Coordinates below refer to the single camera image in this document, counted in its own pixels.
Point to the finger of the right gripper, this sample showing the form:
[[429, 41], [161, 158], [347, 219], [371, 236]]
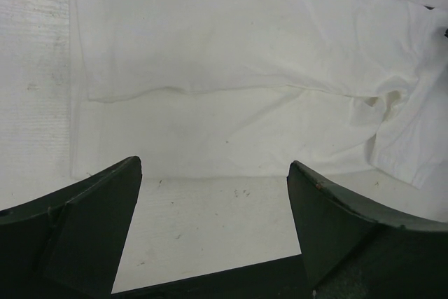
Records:
[[436, 22]]

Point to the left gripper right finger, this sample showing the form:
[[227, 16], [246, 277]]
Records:
[[354, 247]]

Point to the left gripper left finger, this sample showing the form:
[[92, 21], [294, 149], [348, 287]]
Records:
[[68, 244]]

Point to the white t shirt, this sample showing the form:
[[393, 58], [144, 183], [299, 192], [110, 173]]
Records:
[[212, 88]]

